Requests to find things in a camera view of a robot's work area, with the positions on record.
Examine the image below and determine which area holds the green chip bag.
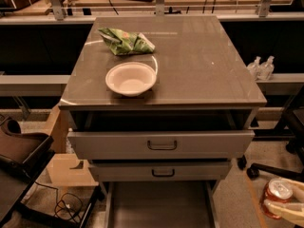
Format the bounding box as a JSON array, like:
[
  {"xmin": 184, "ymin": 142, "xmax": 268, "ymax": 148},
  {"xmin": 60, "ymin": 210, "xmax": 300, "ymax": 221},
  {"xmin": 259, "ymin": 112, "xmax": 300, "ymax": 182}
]
[{"xmin": 98, "ymin": 28, "xmax": 155, "ymax": 56}]

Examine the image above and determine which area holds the black office chair base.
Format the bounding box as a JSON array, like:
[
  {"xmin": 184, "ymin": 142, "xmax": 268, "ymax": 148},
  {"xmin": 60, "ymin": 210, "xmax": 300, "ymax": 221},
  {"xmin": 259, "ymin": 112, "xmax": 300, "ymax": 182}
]
[{"xmin": 237, "ymin": 87, "xmax": 304, "ymax": 181}]

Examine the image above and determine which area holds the grey drawer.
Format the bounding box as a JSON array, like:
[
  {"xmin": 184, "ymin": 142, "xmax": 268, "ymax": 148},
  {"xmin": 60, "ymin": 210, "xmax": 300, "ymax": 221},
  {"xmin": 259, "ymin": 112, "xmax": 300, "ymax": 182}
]
[
  {"xmin": 67, "ymin": 130, "xmax": 255, "ymax": 160},
  {"xmin": 104, "ymin": 181, "xmax": 219, "ymax": 228},
  {"xmin": 89, "ymin": 161, "xmax": 231, "ymax": 182}
]

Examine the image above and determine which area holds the middle grey drawer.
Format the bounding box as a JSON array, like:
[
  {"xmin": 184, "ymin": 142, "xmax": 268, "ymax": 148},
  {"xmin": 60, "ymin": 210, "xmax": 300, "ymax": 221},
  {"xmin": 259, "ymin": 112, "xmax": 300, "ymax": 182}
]
[{"xmin": 89, "ymin": 161, "xmax": 231, "ymax": 182}]

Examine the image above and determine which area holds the top grey drawer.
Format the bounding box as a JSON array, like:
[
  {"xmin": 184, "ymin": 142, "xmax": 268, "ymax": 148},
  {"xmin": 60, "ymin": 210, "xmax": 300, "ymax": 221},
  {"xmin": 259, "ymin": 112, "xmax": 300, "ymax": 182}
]
[{"xmin": 67, "ymin": 130, "xmax": 255, "ymax": 160}]

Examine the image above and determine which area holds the brown chair seat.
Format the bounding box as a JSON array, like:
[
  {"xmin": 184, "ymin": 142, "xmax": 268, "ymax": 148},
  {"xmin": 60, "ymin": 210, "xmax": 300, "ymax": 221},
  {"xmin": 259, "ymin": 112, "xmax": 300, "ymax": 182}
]
[{"xmin": 0, "ymin": 117, "xmax": 53, "ymax": 177}]

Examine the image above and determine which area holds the black cable on floor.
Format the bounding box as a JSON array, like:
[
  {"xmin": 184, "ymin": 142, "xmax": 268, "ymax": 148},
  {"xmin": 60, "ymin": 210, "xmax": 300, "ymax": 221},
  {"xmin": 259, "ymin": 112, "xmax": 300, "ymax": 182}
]
[{"xmin": 33, "ymin": 180, "xmax": 85, "ymax": 227}]

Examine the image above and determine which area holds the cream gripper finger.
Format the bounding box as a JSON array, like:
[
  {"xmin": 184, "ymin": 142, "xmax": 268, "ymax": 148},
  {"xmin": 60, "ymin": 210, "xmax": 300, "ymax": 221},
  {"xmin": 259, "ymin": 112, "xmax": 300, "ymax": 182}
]
[
  {"xmin": 283, "ymin": 178, "xmax": 304, "ymax": 203},
  {"xmin": 264, "ymin": 199, "xmax": 304, "ymax": 227}
]

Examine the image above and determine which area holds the cardboard box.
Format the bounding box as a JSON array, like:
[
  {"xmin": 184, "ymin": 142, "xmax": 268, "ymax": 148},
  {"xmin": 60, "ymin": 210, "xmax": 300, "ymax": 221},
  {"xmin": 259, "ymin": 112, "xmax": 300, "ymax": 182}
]
[{"xmin": 41, "ymin": 104, "xmax": 99, "ymax": 188}]

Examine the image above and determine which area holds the white paper bowl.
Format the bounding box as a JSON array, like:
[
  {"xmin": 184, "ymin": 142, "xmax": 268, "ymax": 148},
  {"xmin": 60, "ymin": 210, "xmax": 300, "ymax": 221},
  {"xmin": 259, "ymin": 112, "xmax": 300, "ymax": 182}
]
[{"xmin": 105, "ymin": 62, "xmax": 158, "ymax": 97}]

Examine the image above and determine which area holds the bottom grey drawer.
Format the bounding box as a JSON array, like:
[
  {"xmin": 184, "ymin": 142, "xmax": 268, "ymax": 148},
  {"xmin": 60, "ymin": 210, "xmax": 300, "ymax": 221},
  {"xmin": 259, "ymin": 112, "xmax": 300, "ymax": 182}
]
[{"xmin": 104, "ymin": 181, "xmax": 219, "ymax": 228}]

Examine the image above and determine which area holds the grey drawer cabinet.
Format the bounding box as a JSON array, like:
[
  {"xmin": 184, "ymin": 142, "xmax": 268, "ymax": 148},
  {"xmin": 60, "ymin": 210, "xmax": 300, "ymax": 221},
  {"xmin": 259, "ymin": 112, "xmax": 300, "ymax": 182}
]
[{"xmin": 58, "ymin": 14, "xmax": 267, "ymax": 228}]

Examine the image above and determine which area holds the red coke can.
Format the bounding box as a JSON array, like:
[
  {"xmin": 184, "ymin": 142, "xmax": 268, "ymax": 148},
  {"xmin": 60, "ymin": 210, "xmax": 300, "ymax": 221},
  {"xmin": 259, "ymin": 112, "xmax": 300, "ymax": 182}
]
[{"xmin": 259, "ymin": 178, "xmax": 293, "ymax": 219}]

